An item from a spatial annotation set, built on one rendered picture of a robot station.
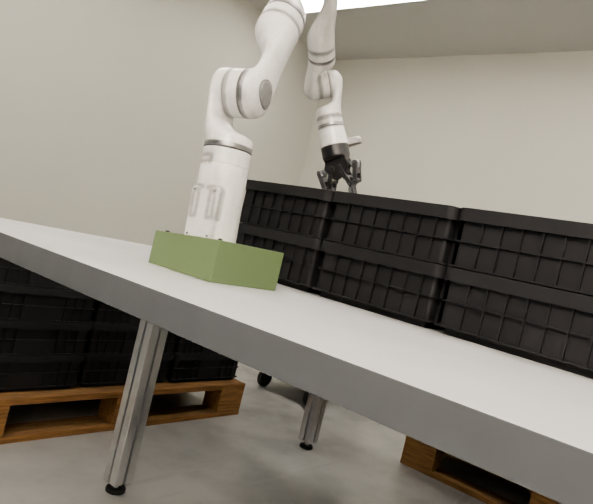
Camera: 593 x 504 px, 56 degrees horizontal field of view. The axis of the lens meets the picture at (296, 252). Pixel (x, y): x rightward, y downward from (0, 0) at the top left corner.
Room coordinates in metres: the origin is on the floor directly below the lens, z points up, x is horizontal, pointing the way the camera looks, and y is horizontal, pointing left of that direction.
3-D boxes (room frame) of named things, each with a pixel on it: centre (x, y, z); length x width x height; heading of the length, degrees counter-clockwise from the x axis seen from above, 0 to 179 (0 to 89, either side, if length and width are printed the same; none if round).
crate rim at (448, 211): (1.25, -0.29, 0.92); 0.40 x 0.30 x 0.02; 138
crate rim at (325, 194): (1.45, -0.07, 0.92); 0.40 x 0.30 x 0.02; 138
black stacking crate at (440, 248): (1.25, -0.29, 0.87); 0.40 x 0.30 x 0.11; 138
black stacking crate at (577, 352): (1.05, -0.51, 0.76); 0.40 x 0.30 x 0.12; 138
